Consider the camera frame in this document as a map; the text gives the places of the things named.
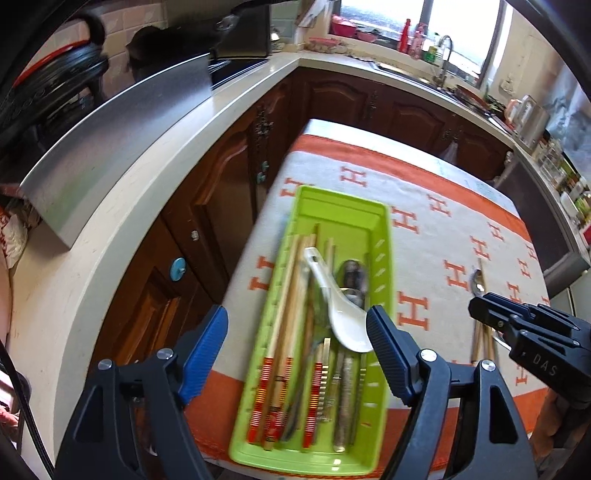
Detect pale patterned table cover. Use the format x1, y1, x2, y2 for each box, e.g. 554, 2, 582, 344
300, 117, 513, 204

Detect orange and beige printed blanket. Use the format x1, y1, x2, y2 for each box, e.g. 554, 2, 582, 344
189, 134, 552, 462

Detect grey blue wall poster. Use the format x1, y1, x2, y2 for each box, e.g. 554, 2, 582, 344
551, 83, 591, 171

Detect green plastic utensil tray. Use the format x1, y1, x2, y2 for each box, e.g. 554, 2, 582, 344
228, 185, 395, 464

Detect gold handled steel spoon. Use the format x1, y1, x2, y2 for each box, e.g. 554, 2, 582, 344
470, 268, 485, 363

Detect grey refrigerator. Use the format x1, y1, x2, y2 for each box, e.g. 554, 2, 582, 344
549, 272, 591, 324

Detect person's right hand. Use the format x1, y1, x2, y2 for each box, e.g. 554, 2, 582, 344
530, 388, 564, 462

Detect chopsticks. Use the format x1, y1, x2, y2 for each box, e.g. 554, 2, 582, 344
478, 257, 498, 363

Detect stainless electric kettle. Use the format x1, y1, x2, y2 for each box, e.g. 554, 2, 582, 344
505, 95, 550, 148

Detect white cutting board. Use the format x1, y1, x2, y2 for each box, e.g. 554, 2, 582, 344
295, 0, 340, 28

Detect white and red printed bag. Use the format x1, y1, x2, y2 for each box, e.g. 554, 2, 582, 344
0, 208, 33, 268

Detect black cable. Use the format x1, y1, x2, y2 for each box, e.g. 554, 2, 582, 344
0, 342, 54, 480

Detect black gas stove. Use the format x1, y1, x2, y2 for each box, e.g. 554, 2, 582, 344
208, 58, 269, 88

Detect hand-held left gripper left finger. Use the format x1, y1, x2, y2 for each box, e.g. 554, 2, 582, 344
53, 305, 230, 480

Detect red pan with dishes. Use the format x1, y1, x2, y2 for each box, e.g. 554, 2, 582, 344
455, 83, 497, 114

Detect stainless steel splash guard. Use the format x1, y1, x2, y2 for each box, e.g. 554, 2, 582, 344
18, 52, 213, 250

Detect red plastic basin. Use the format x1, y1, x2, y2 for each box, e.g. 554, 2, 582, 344
331, 15, 358, 38

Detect large steel spoon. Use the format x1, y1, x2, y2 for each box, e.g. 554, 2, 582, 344
338, 259, 371, 308

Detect steel kitchen sink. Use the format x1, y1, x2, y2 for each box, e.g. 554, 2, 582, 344
376, 60, 444, 86

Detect kitchen window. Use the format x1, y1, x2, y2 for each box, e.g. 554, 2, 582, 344
339, 0, 504, 88

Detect white ceramic soup spoon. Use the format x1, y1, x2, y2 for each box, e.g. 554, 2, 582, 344
303, 247, 374, 354

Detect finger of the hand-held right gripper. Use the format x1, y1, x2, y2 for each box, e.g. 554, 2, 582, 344
468, 295, 525, 340
485, 292, 591, 342

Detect clear glass jar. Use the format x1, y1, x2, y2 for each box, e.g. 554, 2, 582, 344
536, 138, 566, 178

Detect white kitchen countertop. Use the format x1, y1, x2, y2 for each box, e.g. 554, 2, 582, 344
9, 48, 591, 480

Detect steel kitchen faucet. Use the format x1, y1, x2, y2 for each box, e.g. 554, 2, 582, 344
434, 34, 455, 88

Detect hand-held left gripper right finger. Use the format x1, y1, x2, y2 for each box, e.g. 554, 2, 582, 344
366, 305, 539, 480

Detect dark wooden base cabinets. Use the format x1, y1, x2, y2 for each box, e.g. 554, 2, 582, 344
88, 69, 514, 370

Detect black wok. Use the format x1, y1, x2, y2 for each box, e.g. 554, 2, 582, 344
127, 25, 222, 84

